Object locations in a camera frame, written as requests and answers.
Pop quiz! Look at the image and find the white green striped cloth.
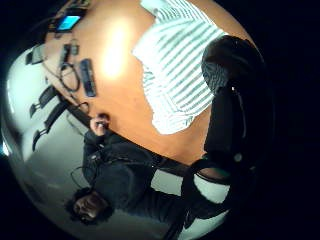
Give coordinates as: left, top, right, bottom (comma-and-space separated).
132, 0, 231, 136

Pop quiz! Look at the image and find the the person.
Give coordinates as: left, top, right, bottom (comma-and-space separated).
64, 129, 231, 240

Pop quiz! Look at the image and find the long black remote control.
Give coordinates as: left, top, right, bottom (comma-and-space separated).
78, 58, 98, 99

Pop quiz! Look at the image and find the black power adapter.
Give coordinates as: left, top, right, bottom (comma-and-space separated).
59, 42, 73, 69

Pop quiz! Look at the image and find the black office chair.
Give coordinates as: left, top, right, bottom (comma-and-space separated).
28, 85, 58, 118
31, 100, 70, 152

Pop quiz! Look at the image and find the phone with blue screen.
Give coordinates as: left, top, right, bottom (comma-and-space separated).
53, 13, 84, 34

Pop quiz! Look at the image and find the black looped cable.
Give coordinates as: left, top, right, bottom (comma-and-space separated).
59, 62, 82, 93

